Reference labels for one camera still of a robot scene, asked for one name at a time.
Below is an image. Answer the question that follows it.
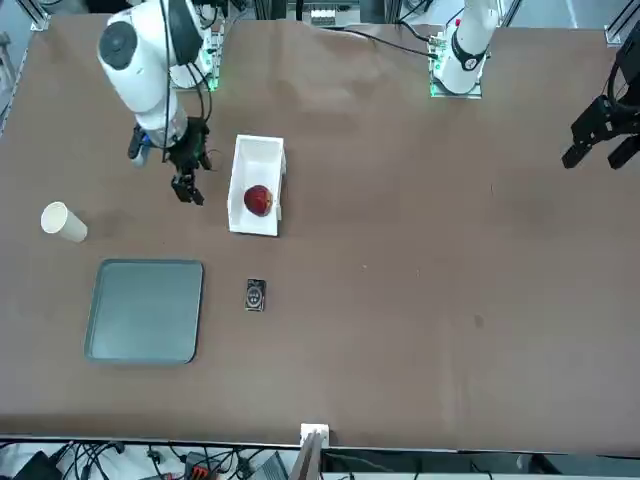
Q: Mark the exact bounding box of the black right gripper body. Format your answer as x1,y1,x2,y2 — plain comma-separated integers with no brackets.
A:
166,117,211,174

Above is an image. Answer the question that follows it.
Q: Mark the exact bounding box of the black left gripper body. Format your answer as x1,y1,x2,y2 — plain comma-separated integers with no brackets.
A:
571,94,640,147

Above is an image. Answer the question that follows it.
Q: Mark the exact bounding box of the red apple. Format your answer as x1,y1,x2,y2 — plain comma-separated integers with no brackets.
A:
243,184,276,218

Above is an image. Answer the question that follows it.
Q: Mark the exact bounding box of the white plastic box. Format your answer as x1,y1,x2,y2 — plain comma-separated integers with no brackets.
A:
225,133,289,237

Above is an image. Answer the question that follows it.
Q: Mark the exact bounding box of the gray tray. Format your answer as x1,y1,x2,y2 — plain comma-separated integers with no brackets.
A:
83,258,205,365

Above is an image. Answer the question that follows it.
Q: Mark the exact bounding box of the white paper cup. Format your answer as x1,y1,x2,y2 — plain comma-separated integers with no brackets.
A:
39,201,89,245

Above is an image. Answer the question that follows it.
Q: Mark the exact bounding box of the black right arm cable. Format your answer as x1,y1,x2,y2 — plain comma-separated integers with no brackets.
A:
158,0,225,174

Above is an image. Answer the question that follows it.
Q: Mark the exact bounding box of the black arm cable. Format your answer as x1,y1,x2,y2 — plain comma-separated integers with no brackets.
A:
319,25,441,59
158,0,225,174

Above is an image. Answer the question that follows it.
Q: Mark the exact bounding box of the aluminium frame rail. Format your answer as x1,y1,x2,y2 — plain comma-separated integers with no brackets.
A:
27,0,52,32
603,0,640,49

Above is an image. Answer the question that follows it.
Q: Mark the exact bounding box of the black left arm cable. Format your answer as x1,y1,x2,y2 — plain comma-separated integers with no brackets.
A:
319,25,441,59

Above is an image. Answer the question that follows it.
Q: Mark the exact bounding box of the white table edge bracket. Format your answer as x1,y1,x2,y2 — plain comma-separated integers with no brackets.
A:
299,422,332,448

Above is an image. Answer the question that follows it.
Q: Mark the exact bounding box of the aluminium camera post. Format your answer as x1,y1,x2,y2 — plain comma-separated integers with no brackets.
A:
289,432,324,480

